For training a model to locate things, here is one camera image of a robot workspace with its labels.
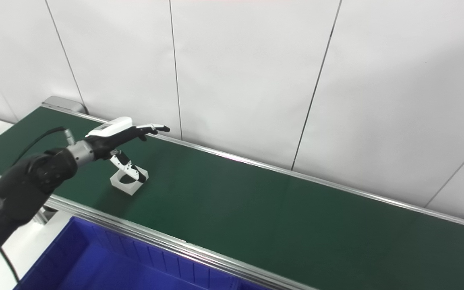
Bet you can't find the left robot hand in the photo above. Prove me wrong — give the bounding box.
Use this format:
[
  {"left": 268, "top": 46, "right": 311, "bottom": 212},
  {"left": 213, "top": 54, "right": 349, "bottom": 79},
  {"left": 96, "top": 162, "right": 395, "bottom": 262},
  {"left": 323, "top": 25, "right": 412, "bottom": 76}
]
[{"left": 85, "top": 116, "right": 171, "bottom": 184}]

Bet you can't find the white square ring part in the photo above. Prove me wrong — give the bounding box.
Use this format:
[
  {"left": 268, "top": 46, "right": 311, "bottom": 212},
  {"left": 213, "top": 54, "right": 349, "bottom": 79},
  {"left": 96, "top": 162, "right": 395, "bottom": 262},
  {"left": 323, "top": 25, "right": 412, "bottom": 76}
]
[{"left": 110, "top": 163, "right": 149, "bottom": 196}]

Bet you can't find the aluminium conveyor leg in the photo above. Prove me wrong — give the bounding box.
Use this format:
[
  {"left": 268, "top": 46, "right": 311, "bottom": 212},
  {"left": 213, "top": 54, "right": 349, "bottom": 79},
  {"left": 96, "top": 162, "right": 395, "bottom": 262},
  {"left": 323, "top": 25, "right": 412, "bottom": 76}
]
[{"left": 34, "top": 205, "right": 60, "bottom": 225}]

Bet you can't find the green conveyor belt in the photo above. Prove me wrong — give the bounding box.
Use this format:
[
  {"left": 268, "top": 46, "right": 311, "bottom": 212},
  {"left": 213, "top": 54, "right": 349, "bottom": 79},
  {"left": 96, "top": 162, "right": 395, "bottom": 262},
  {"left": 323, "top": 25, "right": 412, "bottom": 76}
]
[
  {"left": 0, "top": 106, "right": 464, "bottom": 290},
  {"left": 0, "top": 96, "right": 464, "bottom": 290}
]

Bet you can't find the blue plastic bin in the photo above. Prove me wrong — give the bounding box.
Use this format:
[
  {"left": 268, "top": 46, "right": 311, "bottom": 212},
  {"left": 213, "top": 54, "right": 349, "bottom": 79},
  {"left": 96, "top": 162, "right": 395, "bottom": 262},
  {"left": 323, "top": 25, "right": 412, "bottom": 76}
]
[{"left": 14, "top": 216, "right": 271, "bottom": 290}]

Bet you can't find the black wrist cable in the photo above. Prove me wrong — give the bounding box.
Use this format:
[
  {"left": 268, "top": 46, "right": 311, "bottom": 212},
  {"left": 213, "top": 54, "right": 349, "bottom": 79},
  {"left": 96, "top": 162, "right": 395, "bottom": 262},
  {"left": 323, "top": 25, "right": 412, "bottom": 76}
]
[{"left": 12, "top": 126, "right": 75, "bottom": 166}]

